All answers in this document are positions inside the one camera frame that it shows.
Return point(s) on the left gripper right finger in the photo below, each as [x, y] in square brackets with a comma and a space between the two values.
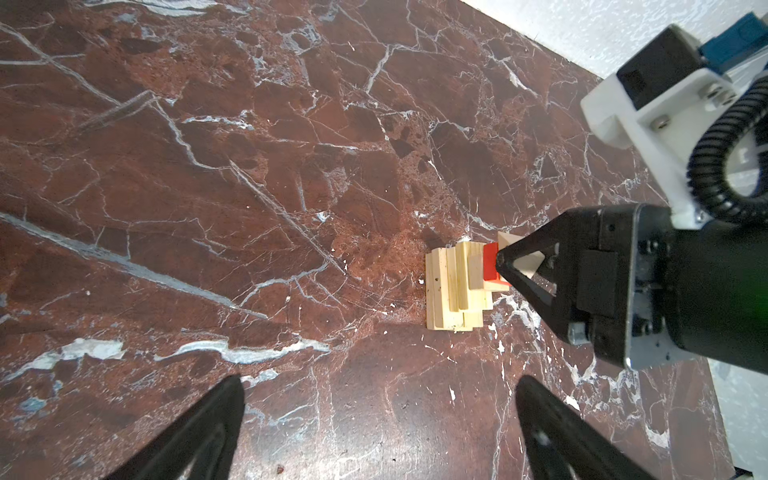
[560, 445]

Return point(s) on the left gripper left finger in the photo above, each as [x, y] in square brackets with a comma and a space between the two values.
[202, 441]

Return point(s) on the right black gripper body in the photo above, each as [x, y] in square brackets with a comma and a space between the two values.
[643, 293]

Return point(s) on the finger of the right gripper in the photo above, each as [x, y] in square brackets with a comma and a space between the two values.
[542, 267]

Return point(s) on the red cube block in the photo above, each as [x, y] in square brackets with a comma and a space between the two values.
[490, 273]

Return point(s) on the wood block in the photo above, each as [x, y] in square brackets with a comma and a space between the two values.
[474, 273]
[450, 304]

